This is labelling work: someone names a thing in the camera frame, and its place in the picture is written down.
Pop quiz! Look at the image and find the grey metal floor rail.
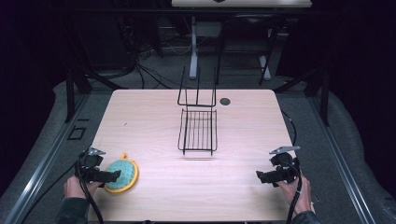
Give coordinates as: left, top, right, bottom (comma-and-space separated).
2, 92, 92, 224
309, 96, 378, 224

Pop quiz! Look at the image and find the black wire rack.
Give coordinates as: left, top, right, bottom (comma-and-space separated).
177, 65, 219, 157

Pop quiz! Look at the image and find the bundle of floor cables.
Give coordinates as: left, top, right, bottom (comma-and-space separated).
115, 15, 191, 91

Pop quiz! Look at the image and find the person's right hand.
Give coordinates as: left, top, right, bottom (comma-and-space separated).
275, 173, 313, 217

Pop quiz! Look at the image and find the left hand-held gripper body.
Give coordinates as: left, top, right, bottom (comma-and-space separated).
75, 147, 106, 184

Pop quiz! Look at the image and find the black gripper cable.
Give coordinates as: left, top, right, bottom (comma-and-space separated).
18, 151, 105, 224
285, 158, 304, 224

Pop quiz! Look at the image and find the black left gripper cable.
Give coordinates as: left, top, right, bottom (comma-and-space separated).
18, 151, 105, 224

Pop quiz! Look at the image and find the black chair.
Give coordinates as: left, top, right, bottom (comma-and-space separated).
215, 12, 282, 87

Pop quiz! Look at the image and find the white background table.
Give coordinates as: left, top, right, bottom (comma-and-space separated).
171, 0, 313, 81

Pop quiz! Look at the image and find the black table cable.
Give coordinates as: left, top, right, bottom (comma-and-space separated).
280, 109, 298, 147

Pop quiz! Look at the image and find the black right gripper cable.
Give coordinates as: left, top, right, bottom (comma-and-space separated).
285, 158, 304, 224

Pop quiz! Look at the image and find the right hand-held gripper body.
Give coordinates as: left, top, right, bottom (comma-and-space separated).
268, 146, 302, 184

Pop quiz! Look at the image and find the black metal frame stand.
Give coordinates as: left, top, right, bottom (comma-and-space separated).
273, 65, 332, 127
63, 65, 129, 124

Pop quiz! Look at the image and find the teal pot holder yellow rim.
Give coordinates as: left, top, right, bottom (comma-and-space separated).
104, 152, 140, 194

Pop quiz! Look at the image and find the person's left hand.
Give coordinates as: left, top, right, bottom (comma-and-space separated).
63, 175, 103, 200

